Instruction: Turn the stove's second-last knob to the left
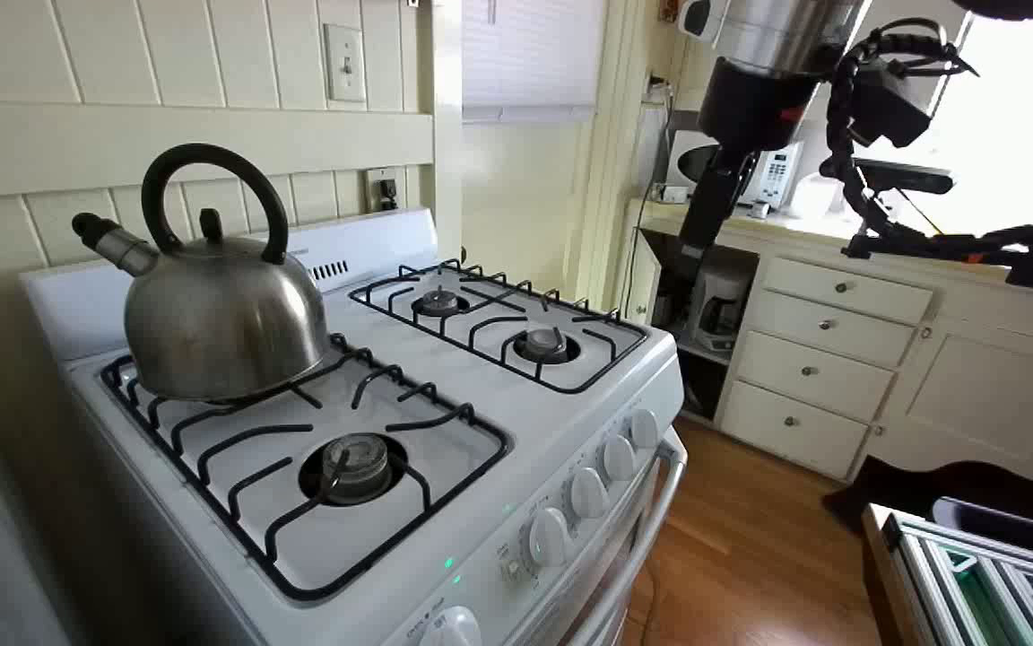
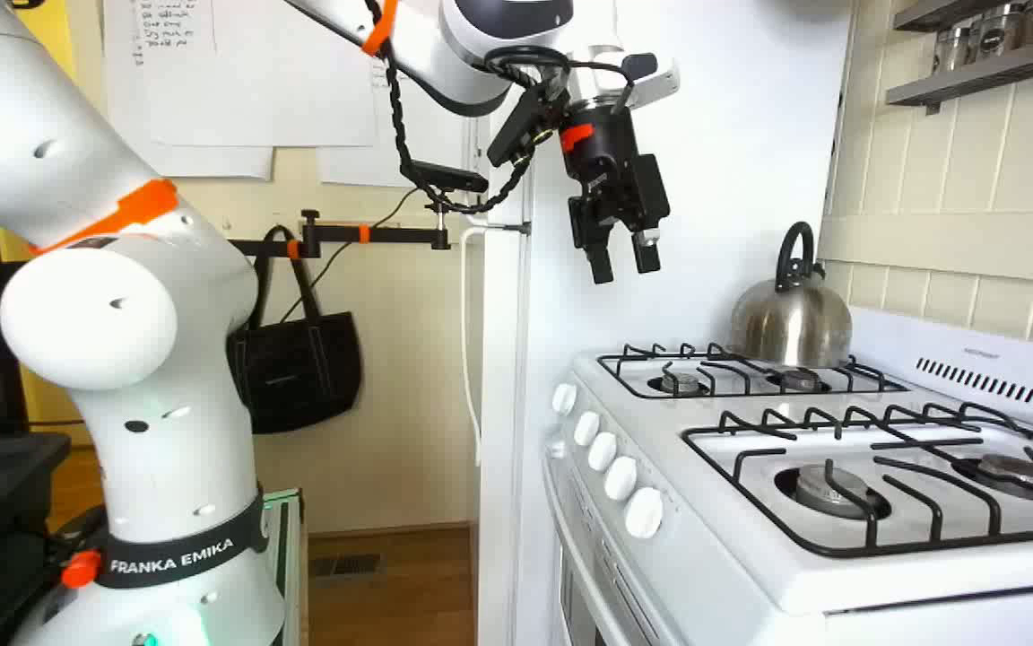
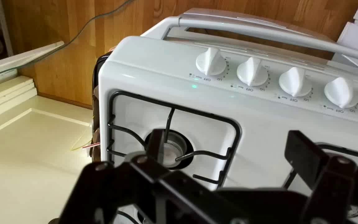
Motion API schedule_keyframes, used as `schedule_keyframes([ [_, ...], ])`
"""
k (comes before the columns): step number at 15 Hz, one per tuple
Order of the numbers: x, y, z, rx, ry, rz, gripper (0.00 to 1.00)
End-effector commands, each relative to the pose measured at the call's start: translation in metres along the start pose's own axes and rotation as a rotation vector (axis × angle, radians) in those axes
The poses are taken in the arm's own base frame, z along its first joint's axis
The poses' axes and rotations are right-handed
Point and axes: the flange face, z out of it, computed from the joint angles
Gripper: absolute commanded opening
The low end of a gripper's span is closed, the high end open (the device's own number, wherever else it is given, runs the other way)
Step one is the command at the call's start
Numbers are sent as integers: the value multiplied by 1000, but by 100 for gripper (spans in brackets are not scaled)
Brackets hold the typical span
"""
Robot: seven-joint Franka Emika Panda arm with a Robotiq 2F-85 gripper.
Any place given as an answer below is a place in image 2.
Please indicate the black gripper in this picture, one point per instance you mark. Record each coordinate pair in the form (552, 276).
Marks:
(612, 166)

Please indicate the white stove knob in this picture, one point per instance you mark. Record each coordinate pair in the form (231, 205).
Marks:
(563, 398)
(642, 512)
(600, 448)
(587, 429)
(619, 477)

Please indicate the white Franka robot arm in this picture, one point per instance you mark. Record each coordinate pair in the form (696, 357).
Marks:
(146, 334)

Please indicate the black stove grate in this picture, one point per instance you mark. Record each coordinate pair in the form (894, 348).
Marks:
(625, 357)
(732, 419)

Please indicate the white gas stove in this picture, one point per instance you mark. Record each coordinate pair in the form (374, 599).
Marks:
(778, 576)

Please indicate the round gas burner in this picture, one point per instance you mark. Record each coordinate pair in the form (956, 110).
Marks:
(829, 490)
(1013, 474)
(676, 382)

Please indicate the white refrigerator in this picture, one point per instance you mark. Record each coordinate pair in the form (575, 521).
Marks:
(732, 144)

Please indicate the white paper sheet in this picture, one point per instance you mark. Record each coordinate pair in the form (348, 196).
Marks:
(357, 162)
(241, 84)
(222, 162)

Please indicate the black hanging bag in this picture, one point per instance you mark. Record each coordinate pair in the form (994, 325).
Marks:
(296, 370)

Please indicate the floor vent grille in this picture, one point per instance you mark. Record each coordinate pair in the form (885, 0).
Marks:
(344, 563)

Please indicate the black oblong camera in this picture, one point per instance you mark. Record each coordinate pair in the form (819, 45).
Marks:
(447, 175)

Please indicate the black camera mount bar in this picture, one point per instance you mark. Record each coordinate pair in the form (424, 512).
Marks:
(396, 236)

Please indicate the grey wall shelf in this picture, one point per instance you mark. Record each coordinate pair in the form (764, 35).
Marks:
(994, 72)
(929, 14)

